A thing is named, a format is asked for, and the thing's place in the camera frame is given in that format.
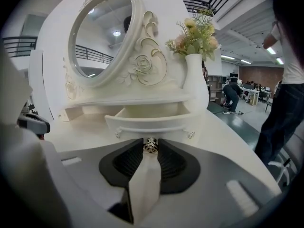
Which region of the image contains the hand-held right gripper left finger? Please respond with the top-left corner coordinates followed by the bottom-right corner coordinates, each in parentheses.
top-left (58, 138), bottom-right (144, 210)

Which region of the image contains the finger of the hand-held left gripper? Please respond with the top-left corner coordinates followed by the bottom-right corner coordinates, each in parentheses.
top-left (16, 112), bottom-right (51, 135)

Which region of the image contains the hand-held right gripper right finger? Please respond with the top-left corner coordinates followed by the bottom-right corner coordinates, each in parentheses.
top-left (156, 138), bottom-right (282, 228)

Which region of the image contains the white ornate dressing table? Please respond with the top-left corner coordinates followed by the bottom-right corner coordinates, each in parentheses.
top-left (46, 0), bottom-right (283, 194)

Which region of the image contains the white drawer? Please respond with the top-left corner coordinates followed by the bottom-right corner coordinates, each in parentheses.
top-left (104, 101), bottom-right (202, 154)

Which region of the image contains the black mezzanine railing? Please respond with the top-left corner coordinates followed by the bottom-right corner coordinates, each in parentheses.
top-left (2, 36), bottom-right (38, 57)
top-left (181, 0), bottom-right (245, 16)

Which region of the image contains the wooden open cabinet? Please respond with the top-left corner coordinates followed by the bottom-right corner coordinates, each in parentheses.
top-left (207, 75), bottom-right (224, 102)

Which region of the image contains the row of white office desks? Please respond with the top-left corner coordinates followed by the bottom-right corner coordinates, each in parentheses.
top-left (239, 85), bottom-right (273, 105)

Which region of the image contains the white ceramic vase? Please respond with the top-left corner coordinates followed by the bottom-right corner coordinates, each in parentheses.
top-left (181, 53), bottom-right (209, 115)

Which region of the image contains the artificial flower bouquet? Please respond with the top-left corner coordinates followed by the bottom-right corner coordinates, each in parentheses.
top-left (165, 8), bottom-right (223, 63)

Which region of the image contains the oval mirror with carved frame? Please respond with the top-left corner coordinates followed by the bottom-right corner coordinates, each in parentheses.
top-left (67, 0), bottom-right (145, 88)

